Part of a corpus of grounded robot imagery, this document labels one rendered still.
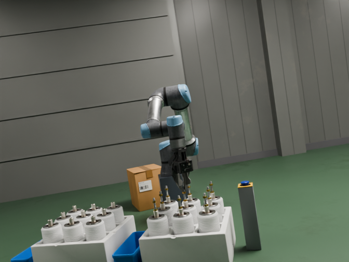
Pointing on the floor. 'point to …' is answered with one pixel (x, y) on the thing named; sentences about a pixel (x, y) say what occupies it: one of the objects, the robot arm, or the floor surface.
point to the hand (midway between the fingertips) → (183, 188)
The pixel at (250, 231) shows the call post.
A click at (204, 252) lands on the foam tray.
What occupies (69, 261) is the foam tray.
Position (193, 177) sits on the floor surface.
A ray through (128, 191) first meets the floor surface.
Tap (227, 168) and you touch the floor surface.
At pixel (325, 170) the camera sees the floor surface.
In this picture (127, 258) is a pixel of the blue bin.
